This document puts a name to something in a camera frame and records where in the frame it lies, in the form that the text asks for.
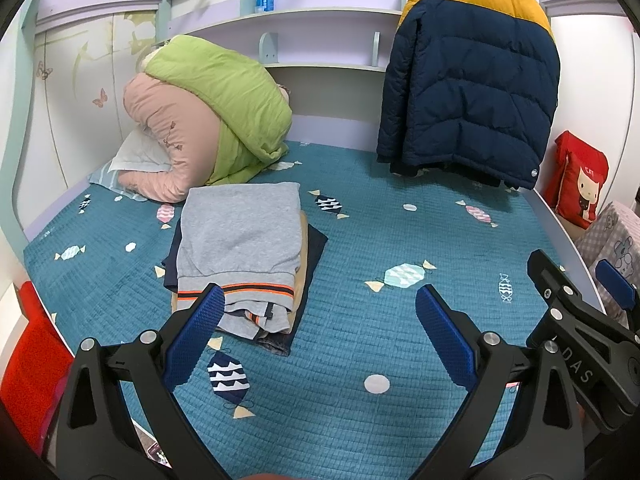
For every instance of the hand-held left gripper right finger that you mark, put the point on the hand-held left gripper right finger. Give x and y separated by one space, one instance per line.
445 335

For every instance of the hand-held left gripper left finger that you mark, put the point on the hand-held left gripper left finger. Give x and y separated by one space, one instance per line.
200 325

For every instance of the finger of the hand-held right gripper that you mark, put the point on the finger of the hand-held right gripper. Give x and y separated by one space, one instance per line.
617 285
545 275

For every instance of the grey and navy sweatshirt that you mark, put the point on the grey and navy sweatshirt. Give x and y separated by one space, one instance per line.
240 230

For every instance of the grey checked koala pillow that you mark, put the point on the grey checked koala pillow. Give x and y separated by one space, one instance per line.
615 230

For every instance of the red cartoon cushion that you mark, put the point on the red cartoon cushion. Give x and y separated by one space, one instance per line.
575 180

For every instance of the beige folded pants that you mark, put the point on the beige folded pants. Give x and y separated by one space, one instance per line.
303 250

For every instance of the teal candy print blanket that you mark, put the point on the teal candy print blanket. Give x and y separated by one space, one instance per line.
375 210

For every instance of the red cloth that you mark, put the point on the red cloth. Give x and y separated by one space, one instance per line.
35 360

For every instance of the striped pale blue pillow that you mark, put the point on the striped pale blue pillow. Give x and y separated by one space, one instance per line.
107 180

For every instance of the white pillow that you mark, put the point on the white pillow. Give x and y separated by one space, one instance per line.
137 152

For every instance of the pink duvet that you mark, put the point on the pink duvet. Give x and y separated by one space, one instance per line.
170 135

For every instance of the navy and yellow puffer jacket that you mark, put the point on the navy and yellow puffer jacket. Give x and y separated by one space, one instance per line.
465 85

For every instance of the lavender headboard shelf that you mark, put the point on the lavender headboard shelf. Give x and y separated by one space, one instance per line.
325 30

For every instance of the small blue box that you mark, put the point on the small blue box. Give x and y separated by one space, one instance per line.
265 1

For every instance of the white bed frame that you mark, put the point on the white bed frame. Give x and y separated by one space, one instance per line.
550 210

